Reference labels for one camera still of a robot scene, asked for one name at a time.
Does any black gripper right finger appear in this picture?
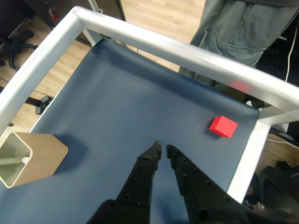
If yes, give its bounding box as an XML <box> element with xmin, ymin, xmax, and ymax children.
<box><xmin>166</xmin><ymin>144</ymin><xmax>255</xmax><ymax>224</ymax></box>

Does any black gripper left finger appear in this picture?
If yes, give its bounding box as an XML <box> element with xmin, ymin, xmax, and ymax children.
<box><xmin>87</xmin><ymin>140</ymin><xmax>164</xmax><ymax>224</ymax></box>

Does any red cube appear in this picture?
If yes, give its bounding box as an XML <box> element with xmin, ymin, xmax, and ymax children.
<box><xmin>209</xmin><ymin>115</ymin><xmax>238</xmax><ymax>139</ymax></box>

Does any beige square box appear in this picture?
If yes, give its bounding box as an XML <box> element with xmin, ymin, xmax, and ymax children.
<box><xmin>0</xmin><ymin>132</ymin><xmax>69</xmax><ymax>189</ymax></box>

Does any black bag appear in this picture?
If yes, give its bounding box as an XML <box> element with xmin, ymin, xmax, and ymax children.
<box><xmin>242</xmin><ymin>161</ymin><xmax>299</xmax><ymax>212</ymax></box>

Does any dark blue table mat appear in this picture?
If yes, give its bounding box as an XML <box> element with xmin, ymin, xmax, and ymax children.
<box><xmin>0</xmin><ymin>38</ymin><xmax>260</xmax><ymax>224</ymax></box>

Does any person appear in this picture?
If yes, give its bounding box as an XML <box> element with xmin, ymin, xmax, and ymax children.
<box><xmin>178</xmin><ymin>0</ymin><xmax>299</xmax><ymax>92</ymax></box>

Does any black office chair base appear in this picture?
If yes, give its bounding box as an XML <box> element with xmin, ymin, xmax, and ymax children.
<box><xmin>0</xmin><ymin>29</ymin><xmax>38</xmax><ymax>71</ymax></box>

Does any dark desk cabinet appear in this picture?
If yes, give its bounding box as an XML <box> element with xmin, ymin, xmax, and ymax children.
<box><xmin>0</xmin><ymin>0</ymin><xmax>127</xmax><ymax>31</ymax></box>

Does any silver metal table frame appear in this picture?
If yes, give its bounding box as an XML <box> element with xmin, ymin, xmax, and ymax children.
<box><xmin>0</xmin><ymin>6</ymin><xmax>299</xmax><ymax>204</ymax></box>

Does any white power cable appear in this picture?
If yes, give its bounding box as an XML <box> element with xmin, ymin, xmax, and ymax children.
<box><xmin>285</xmin><ymin>30</ymin><xmax>299</xmax><ymax>82</ymax></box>

